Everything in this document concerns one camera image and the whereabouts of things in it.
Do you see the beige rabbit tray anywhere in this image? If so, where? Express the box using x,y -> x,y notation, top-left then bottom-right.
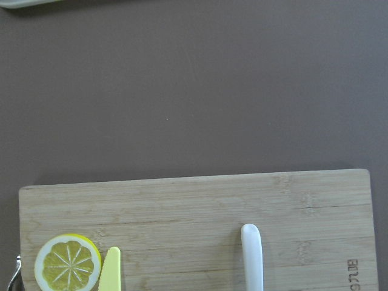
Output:
0,0 -> 101,10

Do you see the white ceramic spoon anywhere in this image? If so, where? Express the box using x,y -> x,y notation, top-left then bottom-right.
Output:
241,224 -> 264,291

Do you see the single lemon slice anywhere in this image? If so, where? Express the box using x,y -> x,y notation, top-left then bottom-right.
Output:
34,233 -> 102,290

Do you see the yellow plastic knife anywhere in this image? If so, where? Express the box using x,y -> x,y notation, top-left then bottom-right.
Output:
98,247 -> 121,291

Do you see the wooden cutting board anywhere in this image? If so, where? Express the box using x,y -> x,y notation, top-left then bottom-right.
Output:
19,169 -> 378,290

